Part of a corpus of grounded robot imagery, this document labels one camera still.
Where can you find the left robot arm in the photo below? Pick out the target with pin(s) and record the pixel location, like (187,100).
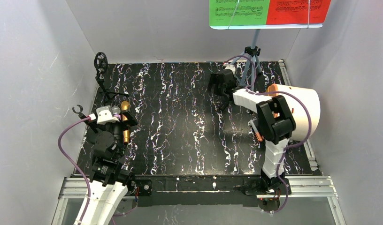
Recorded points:
(107,182)

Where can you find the grey tripod music stand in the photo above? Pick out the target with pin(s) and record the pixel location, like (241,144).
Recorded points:
(251,54)

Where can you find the black marker blue cap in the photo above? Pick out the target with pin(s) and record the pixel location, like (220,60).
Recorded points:
(224,105)

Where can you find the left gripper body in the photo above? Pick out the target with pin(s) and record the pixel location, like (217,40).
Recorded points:
(129,121)

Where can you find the gold microphone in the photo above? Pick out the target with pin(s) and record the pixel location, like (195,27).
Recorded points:
(126,133)

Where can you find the green sheet music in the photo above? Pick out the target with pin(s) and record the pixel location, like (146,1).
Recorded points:
(238,12)

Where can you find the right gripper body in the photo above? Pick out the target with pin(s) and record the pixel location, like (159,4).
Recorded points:
(221,82)

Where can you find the red sheet music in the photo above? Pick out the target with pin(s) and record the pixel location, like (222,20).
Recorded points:
(297,11)

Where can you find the aluminium base frame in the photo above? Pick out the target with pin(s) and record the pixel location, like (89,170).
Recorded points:
(158,190)

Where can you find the purple glitter microphone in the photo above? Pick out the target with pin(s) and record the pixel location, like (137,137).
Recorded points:
(116,112)

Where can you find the white marker orange cap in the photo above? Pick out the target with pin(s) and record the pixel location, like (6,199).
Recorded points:
(255,130)

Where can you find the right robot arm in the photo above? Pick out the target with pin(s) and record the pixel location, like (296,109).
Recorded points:
(275,125)

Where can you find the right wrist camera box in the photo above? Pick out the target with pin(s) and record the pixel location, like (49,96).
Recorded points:
(230,66)

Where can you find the white drum orange head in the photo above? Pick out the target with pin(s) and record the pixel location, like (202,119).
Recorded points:
(310,99)

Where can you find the black tripod mic stand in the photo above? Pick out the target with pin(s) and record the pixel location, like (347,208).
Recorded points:
(101,66)

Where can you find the black round-base mic stand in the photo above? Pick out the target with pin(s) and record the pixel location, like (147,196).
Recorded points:
(82,116)

